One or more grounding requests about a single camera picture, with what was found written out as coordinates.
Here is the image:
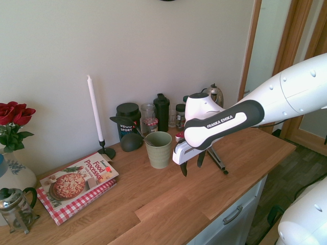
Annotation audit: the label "jar with red checked lid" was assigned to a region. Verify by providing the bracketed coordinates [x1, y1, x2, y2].
[142, 118, 159, 135]

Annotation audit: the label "black candle holder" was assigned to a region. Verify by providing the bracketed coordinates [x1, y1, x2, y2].
[97, 139, 116, 159]

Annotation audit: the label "red white checked book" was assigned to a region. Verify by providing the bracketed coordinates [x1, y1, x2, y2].
[36, 178, 118, 226]

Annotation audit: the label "spice jar with dark lid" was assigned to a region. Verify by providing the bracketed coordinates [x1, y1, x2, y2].
[175, 103, 186, 129]

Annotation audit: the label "wooden door with glass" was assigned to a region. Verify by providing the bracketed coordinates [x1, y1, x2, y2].
[272, 0, 327, 154]

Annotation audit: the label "Food Processor cookbook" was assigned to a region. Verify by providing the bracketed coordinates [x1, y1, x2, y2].
[39, 152, 120, 211]

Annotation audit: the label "black protein powder tub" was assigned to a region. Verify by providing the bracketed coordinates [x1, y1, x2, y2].
[115, 102, 142, 143]

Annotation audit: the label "metal tongs with black tips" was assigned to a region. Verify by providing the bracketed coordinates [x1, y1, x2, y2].
[205, 147, 229, 176]

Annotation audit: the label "white taper candle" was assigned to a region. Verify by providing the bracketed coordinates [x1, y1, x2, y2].
[86, 74, 105, 142]

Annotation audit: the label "metal drawer handle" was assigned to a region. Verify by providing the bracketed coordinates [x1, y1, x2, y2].
[222, 206, 244, 226]

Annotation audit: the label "empty clear glass jar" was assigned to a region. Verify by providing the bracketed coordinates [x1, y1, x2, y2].
[140, 102, 157, 120]

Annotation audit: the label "black shaker bottle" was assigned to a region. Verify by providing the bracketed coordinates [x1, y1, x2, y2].
[153, 93, 171, 133]

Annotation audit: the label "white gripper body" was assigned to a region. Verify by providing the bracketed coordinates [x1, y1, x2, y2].
[172, 141, 205, 165]

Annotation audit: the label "dark grey ladle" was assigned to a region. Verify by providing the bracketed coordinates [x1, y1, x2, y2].
[122, 133, 155, 153]

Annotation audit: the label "green ribbed utensil holder cup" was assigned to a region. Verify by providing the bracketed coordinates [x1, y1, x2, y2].
[145, 131, 173, 170]

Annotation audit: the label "glass French press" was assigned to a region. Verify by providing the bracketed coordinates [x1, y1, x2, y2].
[0, 187, 41, 235]

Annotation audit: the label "small clear drinking glass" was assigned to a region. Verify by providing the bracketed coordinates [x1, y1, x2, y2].
[168, 109, 177, 128]

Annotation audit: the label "black slotted spatula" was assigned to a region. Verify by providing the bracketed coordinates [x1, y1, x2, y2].
[109, 115, 147, 144]

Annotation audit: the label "white cabinet drawer front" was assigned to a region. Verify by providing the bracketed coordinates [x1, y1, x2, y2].
[182, 175, 268, 245]

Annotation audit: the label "white blue floral vase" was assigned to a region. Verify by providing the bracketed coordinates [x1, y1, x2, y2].
[0, 149, 38, 191]

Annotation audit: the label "stainless steel kettle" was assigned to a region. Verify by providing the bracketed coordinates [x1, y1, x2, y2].
[200, 83, 225, 108]

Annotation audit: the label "red roses bouquet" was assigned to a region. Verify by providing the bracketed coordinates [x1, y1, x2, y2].
[0, 101, 37, 154]

